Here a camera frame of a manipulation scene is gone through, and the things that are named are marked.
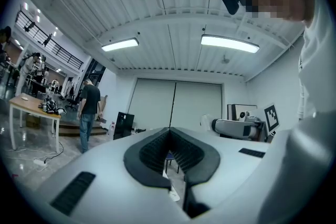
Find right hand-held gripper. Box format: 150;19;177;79
212;103;281;143

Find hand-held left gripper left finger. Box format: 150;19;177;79
123;127;172;190

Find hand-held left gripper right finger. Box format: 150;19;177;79
169;127;221;219

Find white partition board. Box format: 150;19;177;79
226;103;258;122

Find blue chair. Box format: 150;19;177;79
164;150;180;174

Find black cabinet box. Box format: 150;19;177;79
113;111;135;141

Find clear water bottle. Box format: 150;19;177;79
108;121;117;141

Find white double roller door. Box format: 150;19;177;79
128;77;224;132

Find long ceiling light panel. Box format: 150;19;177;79
101;37;140;52
200;34;260;54

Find wooden step platform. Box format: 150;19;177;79
58;117;109;137

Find black office chair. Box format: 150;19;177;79
65;86;81;112

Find person's white shirt torso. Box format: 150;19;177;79
297;0;336;121

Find pile of black equipment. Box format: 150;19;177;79
38;97;67;115

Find cardboard box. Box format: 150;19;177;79
25;114;42;130

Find wooden table white legs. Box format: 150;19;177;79
8;92;62;153

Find black balcony railing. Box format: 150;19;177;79
15;9;85;70

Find black head-worn camera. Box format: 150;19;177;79
219;0;241;16

